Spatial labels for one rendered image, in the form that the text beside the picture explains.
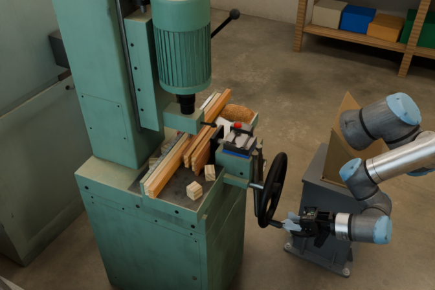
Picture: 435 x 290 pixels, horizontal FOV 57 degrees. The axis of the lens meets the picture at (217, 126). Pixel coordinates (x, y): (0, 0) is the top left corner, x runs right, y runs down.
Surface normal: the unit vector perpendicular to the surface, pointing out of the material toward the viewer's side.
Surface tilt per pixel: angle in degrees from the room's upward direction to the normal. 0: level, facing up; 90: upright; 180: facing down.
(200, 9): 90
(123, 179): 0
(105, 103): 90
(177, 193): 0
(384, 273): 0
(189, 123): 90
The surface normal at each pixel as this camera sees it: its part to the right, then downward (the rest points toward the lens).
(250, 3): -0.48, 0.54
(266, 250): -0.01, -0.79
